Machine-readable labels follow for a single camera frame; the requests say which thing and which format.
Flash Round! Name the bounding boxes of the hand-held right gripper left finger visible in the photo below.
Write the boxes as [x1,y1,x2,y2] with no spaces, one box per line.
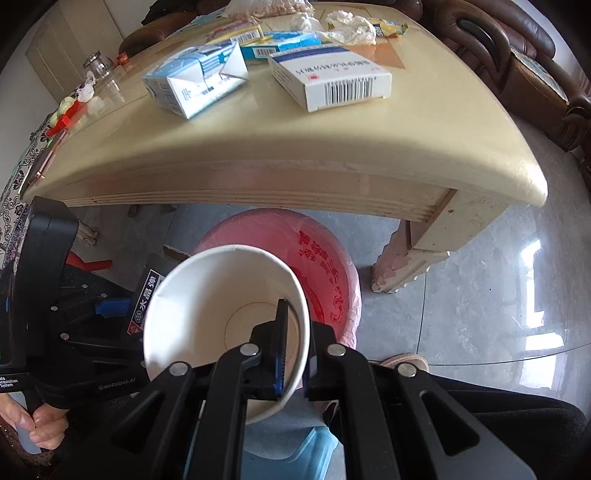
[55,299,291,480]

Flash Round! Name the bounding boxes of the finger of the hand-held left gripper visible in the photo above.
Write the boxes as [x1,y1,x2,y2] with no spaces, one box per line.
[51,272,139,324]
[60,330,146,370]

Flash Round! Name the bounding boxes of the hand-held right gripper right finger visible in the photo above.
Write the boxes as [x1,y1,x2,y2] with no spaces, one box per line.
[304,319,550,480]

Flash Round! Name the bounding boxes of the black cardboard box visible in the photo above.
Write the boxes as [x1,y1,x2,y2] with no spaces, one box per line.
[124,254,185,342]

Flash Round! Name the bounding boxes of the white paper cup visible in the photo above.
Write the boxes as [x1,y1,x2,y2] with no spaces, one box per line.
[141,244,311,425]

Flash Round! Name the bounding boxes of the pink trash bag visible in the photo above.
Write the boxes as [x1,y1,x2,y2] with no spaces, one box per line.
[189,208,361,352]

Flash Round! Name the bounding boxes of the blue cartoon medicine box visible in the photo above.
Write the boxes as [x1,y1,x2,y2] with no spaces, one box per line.
[240,30,324,61]

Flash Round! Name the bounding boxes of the person's left hand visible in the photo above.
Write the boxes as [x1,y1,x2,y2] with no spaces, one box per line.
[0,397,70,455]

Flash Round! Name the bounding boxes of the red bag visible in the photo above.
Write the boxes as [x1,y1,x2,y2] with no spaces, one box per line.
[69,251,114,273]

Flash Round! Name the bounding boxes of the patterned floral cloth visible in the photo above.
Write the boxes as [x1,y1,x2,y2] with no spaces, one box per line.
[0,108,61,259]

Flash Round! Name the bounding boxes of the blue plastic stool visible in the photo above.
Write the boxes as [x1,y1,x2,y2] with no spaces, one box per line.
[240,406,342,480]

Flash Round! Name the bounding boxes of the pink shoe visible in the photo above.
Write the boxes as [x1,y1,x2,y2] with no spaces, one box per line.
[379,352,430,374]

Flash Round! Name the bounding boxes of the red plastic clips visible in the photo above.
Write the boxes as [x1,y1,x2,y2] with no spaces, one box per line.
[46,104,88,137]

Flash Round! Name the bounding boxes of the small white paper wad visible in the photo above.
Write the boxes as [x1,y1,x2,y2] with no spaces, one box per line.
[76,74,98,100]

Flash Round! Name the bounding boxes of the glass jar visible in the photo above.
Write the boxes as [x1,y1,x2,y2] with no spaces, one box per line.
[82,52,114,77]

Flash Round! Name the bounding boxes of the beige coffee table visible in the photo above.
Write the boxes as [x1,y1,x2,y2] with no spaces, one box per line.
[21,0,549,296]

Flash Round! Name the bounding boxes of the cream door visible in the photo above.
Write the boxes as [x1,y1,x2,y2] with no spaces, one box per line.
[25,9,100,104]

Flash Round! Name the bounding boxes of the person's right leg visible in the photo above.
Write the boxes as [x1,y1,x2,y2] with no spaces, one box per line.
[429,373,587,480]

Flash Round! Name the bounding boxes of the opened blue white carton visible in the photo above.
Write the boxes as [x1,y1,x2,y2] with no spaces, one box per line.
[142,41,250,120]

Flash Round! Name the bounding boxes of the dark cloth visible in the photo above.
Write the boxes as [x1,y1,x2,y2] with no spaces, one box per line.
[143,0,232,26]

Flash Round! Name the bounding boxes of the white barcode medicine box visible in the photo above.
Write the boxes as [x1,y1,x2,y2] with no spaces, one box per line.
[268,45,394,112]

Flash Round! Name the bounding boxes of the yellow medicine box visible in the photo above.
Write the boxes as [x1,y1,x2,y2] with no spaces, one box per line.
[205,18,266,47]

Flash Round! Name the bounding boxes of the small crumpled white tissue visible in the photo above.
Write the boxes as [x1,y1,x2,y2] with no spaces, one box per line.
[288,11,321,33]

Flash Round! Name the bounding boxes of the large crumpled white tissue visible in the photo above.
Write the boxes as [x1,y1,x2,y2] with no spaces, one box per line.
[325,10,378,46]

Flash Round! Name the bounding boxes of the clear bag of peanuts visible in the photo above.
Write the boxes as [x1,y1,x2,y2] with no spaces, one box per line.
[224,0,317,19]

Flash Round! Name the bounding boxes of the yellow snack wrapper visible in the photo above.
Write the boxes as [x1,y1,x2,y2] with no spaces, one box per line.
[369,18,411,38]

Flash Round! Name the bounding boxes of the floral armrest cover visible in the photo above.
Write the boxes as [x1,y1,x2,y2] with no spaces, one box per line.
[510,48,571,104]

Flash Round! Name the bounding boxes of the brown leather armchair sofa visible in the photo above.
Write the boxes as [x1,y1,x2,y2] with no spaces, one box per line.
[422,0,591,155]

